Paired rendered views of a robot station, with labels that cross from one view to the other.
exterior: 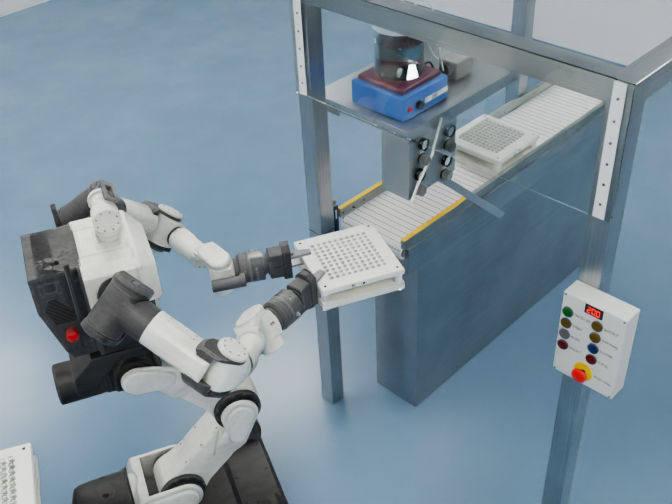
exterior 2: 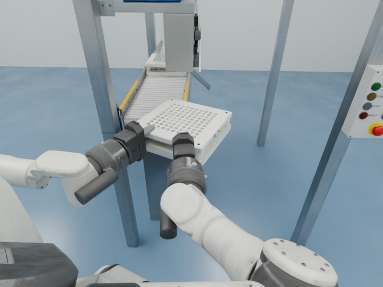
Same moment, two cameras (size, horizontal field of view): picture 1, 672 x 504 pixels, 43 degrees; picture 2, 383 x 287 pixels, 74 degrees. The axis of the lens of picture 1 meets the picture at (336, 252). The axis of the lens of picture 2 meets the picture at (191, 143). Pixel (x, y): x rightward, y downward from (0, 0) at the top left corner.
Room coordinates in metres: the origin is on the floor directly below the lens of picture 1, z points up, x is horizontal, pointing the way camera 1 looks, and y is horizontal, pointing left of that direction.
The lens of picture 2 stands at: (1.42, 0.44, 1.36)
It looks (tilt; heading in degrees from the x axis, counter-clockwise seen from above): 34 degrees down; 316
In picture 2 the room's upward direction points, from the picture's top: 1 degrees clockwise
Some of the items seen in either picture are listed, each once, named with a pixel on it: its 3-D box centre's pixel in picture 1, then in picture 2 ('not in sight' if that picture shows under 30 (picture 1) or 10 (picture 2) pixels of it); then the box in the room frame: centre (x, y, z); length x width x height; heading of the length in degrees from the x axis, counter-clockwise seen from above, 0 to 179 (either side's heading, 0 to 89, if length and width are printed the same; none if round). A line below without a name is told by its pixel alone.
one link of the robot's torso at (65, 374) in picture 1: (106, 362); not in sight; (1.71, 0.64, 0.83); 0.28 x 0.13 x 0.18; 109
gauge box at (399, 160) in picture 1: (419, 151); (181, 37); (2.20, -0.26, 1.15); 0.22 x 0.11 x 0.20; 134
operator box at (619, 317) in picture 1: (594, 340); (381, 103); (1.54, -0.62, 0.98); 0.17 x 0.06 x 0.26; 44
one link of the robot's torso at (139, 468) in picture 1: (164, 482); not in sight; (1.73, 0.58, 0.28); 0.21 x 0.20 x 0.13; 109
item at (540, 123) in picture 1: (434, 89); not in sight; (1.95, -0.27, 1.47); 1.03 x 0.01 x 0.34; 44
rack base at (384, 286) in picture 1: (348, 270); (183, 134); (1.94, -0.03, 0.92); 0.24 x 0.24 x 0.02; 19
